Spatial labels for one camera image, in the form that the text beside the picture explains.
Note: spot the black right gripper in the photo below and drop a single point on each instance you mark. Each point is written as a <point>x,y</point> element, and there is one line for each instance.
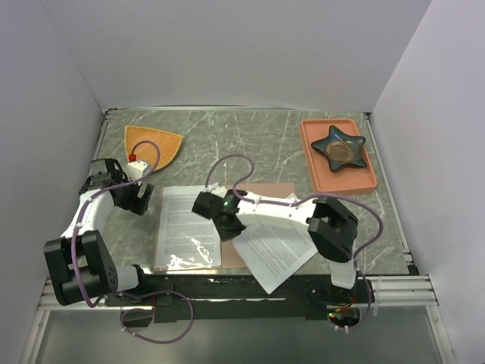
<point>226,235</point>

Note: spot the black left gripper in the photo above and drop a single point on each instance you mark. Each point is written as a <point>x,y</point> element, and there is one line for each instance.
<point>136,204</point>

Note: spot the single printed paper sheet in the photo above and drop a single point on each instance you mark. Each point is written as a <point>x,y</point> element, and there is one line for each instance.
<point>186,241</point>

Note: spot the printed paper sheets stack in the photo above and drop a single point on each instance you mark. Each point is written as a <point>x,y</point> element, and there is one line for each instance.
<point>276,242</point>

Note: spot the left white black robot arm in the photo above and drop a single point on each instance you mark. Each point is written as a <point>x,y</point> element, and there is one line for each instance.
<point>79,263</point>

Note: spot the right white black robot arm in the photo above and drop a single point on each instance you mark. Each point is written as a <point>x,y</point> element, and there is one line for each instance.
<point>332,228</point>

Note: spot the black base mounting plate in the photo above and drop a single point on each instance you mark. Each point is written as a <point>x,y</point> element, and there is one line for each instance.
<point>203,297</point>

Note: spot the dark star-shaped dish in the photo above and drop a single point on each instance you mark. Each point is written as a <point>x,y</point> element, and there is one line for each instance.
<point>341,149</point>

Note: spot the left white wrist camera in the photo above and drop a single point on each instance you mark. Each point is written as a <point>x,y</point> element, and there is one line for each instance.
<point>136,168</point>

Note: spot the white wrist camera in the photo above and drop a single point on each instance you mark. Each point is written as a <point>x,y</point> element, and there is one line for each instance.
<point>136,168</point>
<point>216,188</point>

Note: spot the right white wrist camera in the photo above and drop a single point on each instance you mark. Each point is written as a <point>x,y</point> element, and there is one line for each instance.
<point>216,188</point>

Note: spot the aluminium frame rail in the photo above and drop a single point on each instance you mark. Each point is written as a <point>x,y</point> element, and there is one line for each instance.
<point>388,291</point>

